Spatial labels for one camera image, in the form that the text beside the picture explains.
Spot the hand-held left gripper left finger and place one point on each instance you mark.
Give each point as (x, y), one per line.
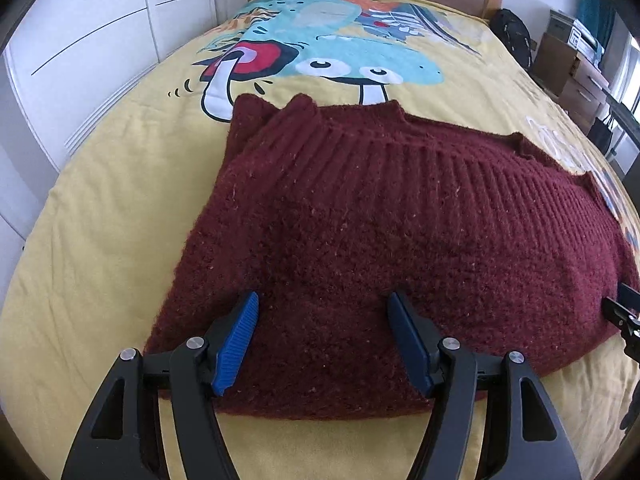
(237, 345)

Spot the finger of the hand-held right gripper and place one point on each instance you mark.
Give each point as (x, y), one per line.
(625, 310)

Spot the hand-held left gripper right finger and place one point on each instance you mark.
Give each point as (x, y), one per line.
(407, 340)

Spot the maroon knitted sweater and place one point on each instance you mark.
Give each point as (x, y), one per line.
(350, 235)

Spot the black bag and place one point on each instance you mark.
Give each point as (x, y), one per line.
(600, 135)

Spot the yellow printed blanket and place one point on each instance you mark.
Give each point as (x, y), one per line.
(100, 210)

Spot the desk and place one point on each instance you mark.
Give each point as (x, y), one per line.
(625, 115)

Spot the wooden drawer cabinet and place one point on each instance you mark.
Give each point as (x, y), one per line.
(565, 75)

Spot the white printer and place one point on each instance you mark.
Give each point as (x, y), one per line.
(580, 35)

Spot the black backpack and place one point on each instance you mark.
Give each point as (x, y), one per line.
(512, 35)

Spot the teal curtain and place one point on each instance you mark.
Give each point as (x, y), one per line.
(595, 10)

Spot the white wardrobe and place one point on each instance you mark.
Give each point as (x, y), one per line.
(100, 20)

